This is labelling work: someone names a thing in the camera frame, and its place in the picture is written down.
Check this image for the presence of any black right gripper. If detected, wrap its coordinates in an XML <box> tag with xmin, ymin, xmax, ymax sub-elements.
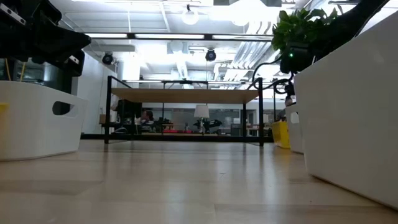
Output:
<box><xmin>279</xmin><ymin>42</ymin><xmax>315</xmax><ymax>96</ymax></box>

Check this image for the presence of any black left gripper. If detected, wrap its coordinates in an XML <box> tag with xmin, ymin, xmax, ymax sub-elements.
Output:
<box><xmin>0</xmin><ymin>0</ymin><xmax>92</xmax><ymax>78</ymax></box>

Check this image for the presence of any yellow plastic basket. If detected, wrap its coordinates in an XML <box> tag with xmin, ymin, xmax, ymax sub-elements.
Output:
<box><xmin>271</xmin><ymin>120</ymin><xmax>292</xmax><ymax>150</ymax></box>

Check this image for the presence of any white plastic basket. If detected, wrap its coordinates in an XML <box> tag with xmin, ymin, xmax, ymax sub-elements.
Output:
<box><xmin>293</xmin><ymin>11</ymin><xmax>398</xmax><ymax>210</ymax></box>
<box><xmin>285</xmin><ymin>103</ymin><xmax>305</xmax><ymax>154</ymax></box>
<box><xmin>0</xmin><ymin>80</ymin><xmax>89</xmax><ymax>162</ymax></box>

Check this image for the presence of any green potted plant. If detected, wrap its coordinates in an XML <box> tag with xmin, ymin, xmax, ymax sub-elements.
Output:
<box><xmin>271</xmin><ymin>7</ymin><xmax>340</xmax><ymax>62</ymax></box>

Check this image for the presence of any black monitor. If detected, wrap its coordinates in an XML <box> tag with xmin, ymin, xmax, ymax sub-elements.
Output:
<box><xmin>116</xmin><ymin>99</ymin><xmax>143</xmax><ymax>119</ymax></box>

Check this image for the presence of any white shade table lamp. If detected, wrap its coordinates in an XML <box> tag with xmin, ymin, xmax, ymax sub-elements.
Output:
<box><xmin>193</xmin><ymin>104</ymin><xmax>211</xmax><ymax>134</ymax></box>

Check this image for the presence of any long linear ceiling light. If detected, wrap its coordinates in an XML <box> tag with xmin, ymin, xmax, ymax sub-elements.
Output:
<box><xmin>83</xmin><ymin>32</ymin><xmax>274</xmax><ymax>42</ymax></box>

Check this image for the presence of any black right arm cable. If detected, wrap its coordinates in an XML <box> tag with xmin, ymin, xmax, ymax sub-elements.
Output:
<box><xmin>250</xmin><ymin>58</ymin><xmax>295</xmax><ymax>95</ymax></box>

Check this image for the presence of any wooden shelf with black frame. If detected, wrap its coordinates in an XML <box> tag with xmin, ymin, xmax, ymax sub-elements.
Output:
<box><xmin>104</xmin><ymin>75</ymin><xmax>265</xmax><ymax>147</ymax></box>

